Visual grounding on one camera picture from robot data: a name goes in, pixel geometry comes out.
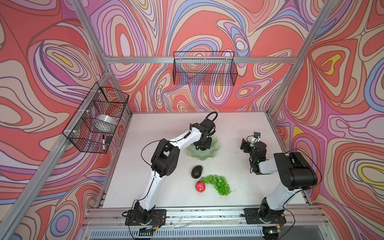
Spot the dark fake avocado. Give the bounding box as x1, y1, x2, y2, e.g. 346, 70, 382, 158
191, 165, 203, 179

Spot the red fake apple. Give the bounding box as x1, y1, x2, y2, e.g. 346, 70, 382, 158
196, 181, 206, 193

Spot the green fake grape bunch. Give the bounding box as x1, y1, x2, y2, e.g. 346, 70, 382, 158
200, 175, 231, 196

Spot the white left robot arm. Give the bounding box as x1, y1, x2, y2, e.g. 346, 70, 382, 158
128, 112, 218, 225

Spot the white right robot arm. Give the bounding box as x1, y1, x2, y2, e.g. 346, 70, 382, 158
240, 139, 318, 225

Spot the light green wavy fruit bowl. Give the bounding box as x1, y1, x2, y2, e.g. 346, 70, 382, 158
186, 136, 220, 161

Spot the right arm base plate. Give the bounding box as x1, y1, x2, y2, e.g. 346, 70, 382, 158
243, 208, 287, 225

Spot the black wire basket back wall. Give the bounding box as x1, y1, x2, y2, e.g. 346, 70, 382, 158
173, 50, 238, 86

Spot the black wire basket wall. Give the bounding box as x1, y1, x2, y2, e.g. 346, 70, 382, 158
63, 83, 130, 154
173, 50, 238, 86

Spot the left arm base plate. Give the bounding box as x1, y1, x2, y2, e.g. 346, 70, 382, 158
122, 209, 167, 227

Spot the black wire basket left wall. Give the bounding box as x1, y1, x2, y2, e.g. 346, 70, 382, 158
63, 83, 130, 154

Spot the aluminium front rail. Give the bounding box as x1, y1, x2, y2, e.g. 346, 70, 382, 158
83, 205, 331, 228

